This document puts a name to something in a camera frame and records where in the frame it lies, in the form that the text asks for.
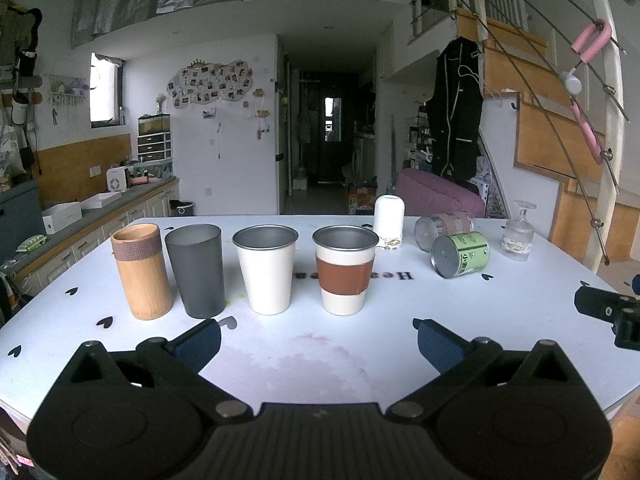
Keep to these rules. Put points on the wooden staircase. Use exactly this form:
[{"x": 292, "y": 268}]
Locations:
[{"x": 540, "y": 125}]

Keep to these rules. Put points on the flat white box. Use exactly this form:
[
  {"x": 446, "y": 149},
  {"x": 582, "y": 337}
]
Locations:
[{"x": 101, "y": 200}]

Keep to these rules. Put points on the pink hanger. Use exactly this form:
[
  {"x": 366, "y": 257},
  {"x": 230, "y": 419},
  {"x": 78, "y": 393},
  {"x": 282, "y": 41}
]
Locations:
[
  {"x": 587, "y": 132},
  {"x": 592, "y": 37}
]

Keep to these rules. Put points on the white kitchen counter cabinets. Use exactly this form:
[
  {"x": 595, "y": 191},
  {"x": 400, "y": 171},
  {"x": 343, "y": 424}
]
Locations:
[{"x": 85, "y": 240}]

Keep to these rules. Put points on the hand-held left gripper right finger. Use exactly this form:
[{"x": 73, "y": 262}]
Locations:
[{"x": 440, "y": 344}]

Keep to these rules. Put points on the white air purifier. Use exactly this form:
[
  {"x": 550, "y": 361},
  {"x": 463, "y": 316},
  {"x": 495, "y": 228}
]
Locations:
[{"x": 116, "y": 180}]

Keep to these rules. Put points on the plastic drawer unit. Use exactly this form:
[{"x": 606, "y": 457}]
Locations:
[{"x": 155, "y": 146}]

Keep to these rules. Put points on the colourful snack box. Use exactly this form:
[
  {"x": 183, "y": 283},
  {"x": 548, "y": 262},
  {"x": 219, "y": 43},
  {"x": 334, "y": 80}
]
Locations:
[{"x": 362, "y": 199}]

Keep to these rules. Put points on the green metal cup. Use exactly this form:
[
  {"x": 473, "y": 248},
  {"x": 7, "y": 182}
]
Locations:
[{"x": 462, "y": 255}]

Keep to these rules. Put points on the white metal cup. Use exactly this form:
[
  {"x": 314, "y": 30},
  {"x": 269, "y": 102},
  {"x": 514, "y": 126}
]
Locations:
[{"x": 267, "y": 275}]

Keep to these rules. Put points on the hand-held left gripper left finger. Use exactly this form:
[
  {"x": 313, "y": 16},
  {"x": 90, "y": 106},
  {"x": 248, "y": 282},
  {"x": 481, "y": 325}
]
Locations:
[{"x": 197, "y": 342}]

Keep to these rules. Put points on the window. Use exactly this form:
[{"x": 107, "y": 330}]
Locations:
[{"x": 105, "y": 90}]

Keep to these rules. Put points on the clear glass cup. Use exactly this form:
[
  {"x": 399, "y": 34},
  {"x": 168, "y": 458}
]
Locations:
[{"x": 517, "y": 242}]

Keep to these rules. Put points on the small white cup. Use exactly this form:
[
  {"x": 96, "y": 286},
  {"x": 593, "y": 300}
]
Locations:
[{"x": 388, "y": 220}]

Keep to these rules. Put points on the glass fish tank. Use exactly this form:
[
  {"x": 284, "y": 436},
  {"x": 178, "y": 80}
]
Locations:
[{"x": 153, "y": 124}]

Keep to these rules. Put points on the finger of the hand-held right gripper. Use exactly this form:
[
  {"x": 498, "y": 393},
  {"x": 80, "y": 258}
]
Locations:
[{"x": 602, "y": 307}]

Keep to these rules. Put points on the dark grey cup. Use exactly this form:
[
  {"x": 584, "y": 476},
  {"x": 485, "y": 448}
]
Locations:
[{"x": 197, "y": 275}]

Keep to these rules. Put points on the purple armchair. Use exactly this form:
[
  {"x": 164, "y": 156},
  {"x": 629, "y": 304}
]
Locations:
[{"x": 435, "y": 195}]

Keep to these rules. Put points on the black trash bin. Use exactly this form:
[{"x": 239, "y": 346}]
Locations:
[{"x": 181, "y": 208}]

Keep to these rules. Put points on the bamboo cup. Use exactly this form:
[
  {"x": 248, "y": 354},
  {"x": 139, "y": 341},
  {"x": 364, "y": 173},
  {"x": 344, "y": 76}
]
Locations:
[{"x": 142, "y": 280}]

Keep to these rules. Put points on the white railing post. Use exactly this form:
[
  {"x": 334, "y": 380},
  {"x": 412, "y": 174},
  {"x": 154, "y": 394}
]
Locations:
[{"x": 611, "y": 110}]

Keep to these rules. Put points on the white cardboard box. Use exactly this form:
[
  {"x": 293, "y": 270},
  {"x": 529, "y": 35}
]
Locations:
[{"x": 62, "y": 217}]

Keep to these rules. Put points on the white cup with brown sleeve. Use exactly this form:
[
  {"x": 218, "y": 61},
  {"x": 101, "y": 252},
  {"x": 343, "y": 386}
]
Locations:
[{"x": 345, "y": 277}]

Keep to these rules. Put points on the black coat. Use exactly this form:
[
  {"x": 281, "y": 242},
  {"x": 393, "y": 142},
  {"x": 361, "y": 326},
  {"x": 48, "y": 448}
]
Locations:
[{"x": 452, "y": 110}]

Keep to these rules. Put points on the dark storage box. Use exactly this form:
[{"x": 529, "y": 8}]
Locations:
[{"x": 19, "y": 220}]

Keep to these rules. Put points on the photo collage board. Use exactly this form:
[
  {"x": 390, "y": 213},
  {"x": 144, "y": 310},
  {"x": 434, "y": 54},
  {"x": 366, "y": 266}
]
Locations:
[{"x": 210, "y": 82}]

